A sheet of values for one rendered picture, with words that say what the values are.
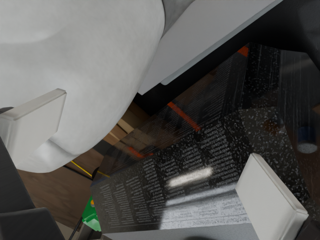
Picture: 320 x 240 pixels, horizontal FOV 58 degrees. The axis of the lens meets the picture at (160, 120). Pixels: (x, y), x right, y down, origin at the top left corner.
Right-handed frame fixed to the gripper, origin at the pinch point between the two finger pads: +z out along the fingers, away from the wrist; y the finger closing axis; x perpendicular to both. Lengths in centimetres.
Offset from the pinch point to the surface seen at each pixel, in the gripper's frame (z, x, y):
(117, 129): 172, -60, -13
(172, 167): 88, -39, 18
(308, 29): 116, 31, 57
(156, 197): 93, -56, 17
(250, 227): 65, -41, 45
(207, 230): 77, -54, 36
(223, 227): 71, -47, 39
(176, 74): 44.5, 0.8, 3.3
